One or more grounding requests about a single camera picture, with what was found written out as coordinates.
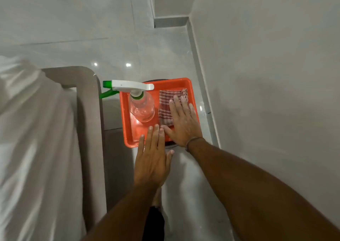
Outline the person's left forearm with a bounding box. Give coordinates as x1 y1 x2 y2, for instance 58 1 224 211
81 182 166 241

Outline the person's right forearm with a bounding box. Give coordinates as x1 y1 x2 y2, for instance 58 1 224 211
186 138 340 241

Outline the person's left hand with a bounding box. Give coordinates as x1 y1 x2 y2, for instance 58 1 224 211
134 124 175 189

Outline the orange plastic tray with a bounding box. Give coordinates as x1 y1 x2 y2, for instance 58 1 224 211
119 78 200 148

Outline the clear spray bottle white trigger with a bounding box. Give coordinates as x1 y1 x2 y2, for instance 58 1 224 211
99 80 156 123

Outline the black trouser leg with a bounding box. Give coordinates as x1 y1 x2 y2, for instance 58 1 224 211
141 206 165 241

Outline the grey-brown bed frame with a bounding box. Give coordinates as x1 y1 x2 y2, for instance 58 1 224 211
42 66 107 232

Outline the thin wrist thread band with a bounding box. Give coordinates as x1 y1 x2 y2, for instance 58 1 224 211
185 137 206 153

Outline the person's right hand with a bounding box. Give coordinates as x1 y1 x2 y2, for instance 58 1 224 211
161 95 203 148

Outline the white bed sheet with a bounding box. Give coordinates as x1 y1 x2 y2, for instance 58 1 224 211
0 55 87 241

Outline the red white checked cloth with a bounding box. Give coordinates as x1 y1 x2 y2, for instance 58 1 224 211
158 88 189 127

